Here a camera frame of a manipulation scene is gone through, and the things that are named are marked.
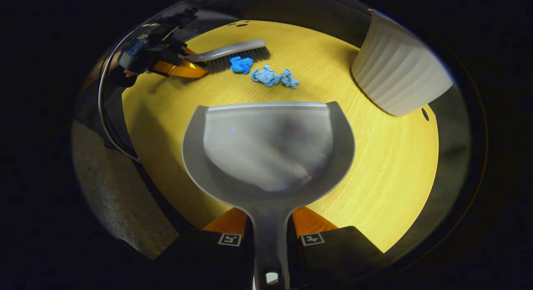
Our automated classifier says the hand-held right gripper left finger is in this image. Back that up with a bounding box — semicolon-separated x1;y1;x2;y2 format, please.
164;207;255;290

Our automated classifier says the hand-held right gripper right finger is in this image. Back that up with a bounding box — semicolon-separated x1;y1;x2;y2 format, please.
286;206;386;290

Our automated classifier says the small grey broom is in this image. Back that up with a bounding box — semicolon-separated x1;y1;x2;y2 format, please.
185;39;272;74

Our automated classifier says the blue paper trash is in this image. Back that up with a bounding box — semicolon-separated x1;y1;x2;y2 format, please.
250;64;281;87
229;56;254;75
280;68;300;90

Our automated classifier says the grey dustpan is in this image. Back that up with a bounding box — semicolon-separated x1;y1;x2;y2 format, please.
182;101;356;290

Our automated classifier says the white ribbed garbage bin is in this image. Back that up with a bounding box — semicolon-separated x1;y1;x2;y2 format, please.
351;8;454;117

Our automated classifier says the yellow wooden desktop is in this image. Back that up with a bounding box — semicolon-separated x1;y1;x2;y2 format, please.
122;20;440;253

